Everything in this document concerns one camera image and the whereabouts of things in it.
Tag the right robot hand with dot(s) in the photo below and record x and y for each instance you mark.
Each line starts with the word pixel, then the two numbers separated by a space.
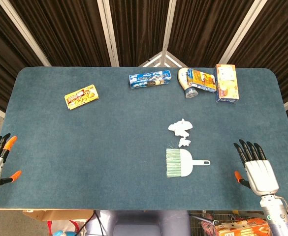
pixel 260 172

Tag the white brush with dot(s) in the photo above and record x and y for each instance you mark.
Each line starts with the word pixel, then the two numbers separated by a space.
pixel 180 162

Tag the large crumpled white paper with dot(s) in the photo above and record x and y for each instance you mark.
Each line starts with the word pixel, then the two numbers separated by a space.
pixel 180 128

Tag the orange printed carton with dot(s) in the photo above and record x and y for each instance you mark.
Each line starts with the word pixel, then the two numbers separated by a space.
pixel 242 227

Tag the brown cardboard box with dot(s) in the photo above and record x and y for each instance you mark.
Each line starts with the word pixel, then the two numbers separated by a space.
pixel 57 215

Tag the red and white bag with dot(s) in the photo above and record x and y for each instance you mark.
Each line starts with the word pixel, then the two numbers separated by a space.
pixel 63 227

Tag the tall orange and blue carton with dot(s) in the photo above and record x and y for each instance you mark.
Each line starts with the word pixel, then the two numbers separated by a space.
pixel 226 83

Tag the orange and blue snack box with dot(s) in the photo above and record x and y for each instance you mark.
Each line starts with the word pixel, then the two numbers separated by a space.
pixel 201 79

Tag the yellow snack box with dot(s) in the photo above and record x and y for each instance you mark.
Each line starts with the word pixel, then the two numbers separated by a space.
pixel 81 97

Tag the white bottle with blue cap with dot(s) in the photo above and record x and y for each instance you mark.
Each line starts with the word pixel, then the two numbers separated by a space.
pixel 186 82

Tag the blue table mat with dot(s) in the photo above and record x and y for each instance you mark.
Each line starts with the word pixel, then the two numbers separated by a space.
pixel 134 147

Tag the robot torso base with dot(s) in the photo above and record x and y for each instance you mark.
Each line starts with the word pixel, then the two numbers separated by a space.
pixel 138 223

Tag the blue cookie package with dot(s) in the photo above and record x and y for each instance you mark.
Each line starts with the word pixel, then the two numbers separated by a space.
pixel 150 79

